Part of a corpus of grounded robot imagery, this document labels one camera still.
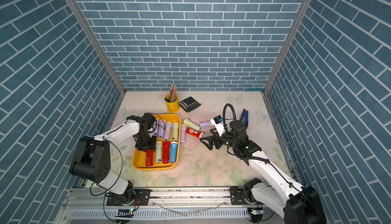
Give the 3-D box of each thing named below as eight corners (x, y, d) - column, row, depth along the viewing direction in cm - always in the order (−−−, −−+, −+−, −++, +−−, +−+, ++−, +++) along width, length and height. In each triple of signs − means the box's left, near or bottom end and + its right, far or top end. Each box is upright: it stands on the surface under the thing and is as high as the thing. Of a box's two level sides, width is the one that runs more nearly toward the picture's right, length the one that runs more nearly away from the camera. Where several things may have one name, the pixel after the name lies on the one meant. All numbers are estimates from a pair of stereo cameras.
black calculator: (187, 113, 108) (187, 111, 106) (178, 105, 113) (178, 103, 111) (199, 105, 113) (199, 103, 111) (190, 97, 118) (190, 95, 116)
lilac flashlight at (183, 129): (181, 143, 94) (180, 139, 90) (181, 128, 101) (181, 124, 97) (185, 143, 94) (185, 139, 90) (186, 128, 101) (185, 124, 97)
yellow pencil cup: (166, 112, 109) (163, 102, 100) (167, 103, 114) (165, 93, 106) (178, 112, 109) (177, 103, 101) (180, 103, 114) (178, 93, 106)
